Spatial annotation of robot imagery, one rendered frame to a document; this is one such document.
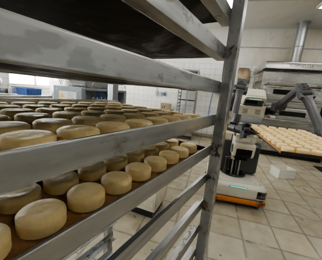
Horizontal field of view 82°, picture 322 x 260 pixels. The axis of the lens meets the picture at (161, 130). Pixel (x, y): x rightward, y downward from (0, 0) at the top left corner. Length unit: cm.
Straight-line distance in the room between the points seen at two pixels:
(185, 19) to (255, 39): 550
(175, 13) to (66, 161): 24
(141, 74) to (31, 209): 20
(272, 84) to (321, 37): 193
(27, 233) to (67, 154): 10
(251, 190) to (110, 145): 219
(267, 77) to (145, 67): 450
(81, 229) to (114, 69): 17
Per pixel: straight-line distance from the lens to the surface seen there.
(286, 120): 475
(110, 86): 78
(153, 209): 188
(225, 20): 57
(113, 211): 26
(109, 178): 32
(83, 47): 19
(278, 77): 475
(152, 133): 27
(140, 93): 598
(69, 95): 184
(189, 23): 35
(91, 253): 100
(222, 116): 54
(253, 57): 573
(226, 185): 227
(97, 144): 20
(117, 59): 21
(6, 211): 31
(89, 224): 24
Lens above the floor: 121
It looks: 12 degrees down
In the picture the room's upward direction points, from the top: 5 degrees clockwise
